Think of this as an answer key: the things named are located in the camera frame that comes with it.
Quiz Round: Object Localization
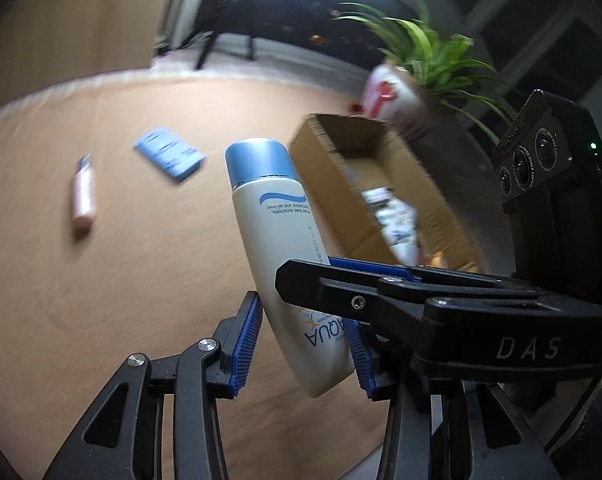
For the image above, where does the patterned tissue pack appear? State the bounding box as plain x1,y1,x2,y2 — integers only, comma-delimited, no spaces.
375,198,419,266

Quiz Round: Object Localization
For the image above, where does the white sunscreen bottle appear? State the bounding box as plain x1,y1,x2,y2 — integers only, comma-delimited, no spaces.
225,138,353,398

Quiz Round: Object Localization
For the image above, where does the dragon keychain figurine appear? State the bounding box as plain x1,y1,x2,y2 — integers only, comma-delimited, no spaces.
421,250,447,269

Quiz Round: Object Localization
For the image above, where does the patterned lighter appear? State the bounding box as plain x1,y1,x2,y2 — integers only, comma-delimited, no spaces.
362,188,393,206

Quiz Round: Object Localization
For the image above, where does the cardboard box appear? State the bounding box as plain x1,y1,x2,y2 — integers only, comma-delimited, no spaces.
289,114,480,272

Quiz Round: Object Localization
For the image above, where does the white red flower pot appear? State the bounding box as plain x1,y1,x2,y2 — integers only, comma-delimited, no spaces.
361,58,443,143

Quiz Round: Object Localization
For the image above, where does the blue patterned card box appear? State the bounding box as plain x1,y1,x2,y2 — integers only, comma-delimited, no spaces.
134,127,205,182

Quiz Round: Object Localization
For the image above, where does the spider plant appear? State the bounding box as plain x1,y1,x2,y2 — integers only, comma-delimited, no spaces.
335,1,515,144

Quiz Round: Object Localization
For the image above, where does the small pink bottle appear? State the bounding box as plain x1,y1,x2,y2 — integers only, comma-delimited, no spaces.
71,155,97,232

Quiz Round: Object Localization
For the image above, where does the large plywood board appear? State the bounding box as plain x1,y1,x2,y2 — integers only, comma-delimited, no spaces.
0,0,167,107

